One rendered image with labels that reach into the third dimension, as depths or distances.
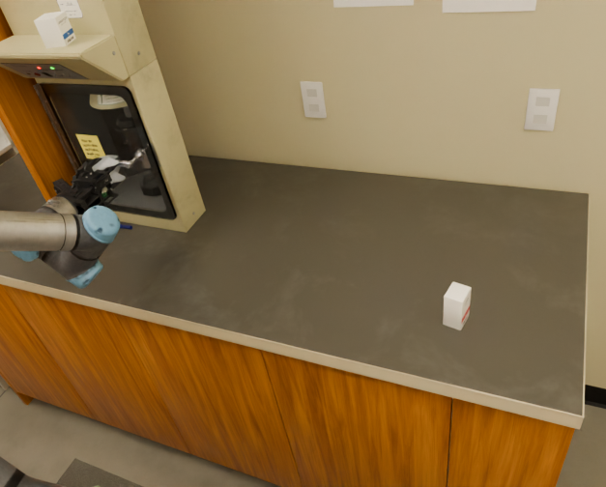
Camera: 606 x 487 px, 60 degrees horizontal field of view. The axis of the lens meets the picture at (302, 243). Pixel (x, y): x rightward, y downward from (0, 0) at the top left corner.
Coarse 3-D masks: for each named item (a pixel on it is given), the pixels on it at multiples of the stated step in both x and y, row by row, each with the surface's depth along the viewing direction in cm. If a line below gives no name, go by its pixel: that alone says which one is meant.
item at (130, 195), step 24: (48, 96) 137; (72, 96) 133; (96, 96) 130; (120, 96) 127; (72, 120) 139; (96, 120) 136; (120, 120) 132; (72, 144) 146; (120, 144) 138; (144, 144) 134; (120, 168) 144; (144, 168) 140; (120, 192) 151; (144, 192) 147; (168, 216) 150
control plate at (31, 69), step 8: (8, 64) 123; (16, 64) 122; (24, 64) 121; (32, 64) 120; (40, 64) 119; (48, 64) 118; (56, 64) 117; (24, 72) 129; (32, 72) 127; (40, 72) 126; (48, 72) 125; (56, 72) 124; (64, 72) 123; (72, 72) 121
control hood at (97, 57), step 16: (0, 48) 121; (16, 48) 119; (32, 48) 118; (48, 48) 116; (64, 48) 114; (80, 48) 112; (96, 48) 113; (112, 48) 117; (0, 64) 125; (64, 64) 116; (80, 64) 114; (96, 64) 114; (112, 64) 118; (112, 80) 123
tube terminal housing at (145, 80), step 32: (0, 0) 124; (32, 0) 120; (96, 0) 113; (128, 0) 120; (32, 32) 126; (96, 32) 119; (128, 32) 121; (128, 64) 122; (160, 96) 134; (160, 128) 136; (160, 160) 138; (192, 192) 153; (160, 224) 155; (192, 224) 155
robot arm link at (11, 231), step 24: (0, 216) 95; (24, 216) 98; (48, 216) 102; (72, 216) 105; (96, 216) 106; (0, 240) 95; (24, 240) 98; (48, 240) 101; (72, 240) 104; (96, 240) 107
